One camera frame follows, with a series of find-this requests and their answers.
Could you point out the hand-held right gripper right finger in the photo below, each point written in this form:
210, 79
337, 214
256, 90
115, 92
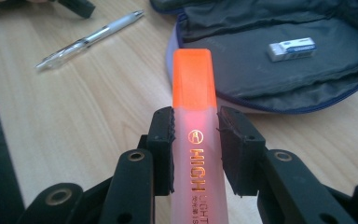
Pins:
242, 155

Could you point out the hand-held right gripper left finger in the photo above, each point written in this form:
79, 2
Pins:
160, 149

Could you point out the orange highlighter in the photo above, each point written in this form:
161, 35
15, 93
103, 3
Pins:
195, 130

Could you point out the grey pencil case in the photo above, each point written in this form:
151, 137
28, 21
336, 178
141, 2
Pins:
261, 68

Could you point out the white eraser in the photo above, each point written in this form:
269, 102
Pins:
292, 49

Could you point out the clear white pen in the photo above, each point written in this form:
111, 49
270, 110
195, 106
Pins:
88, 39

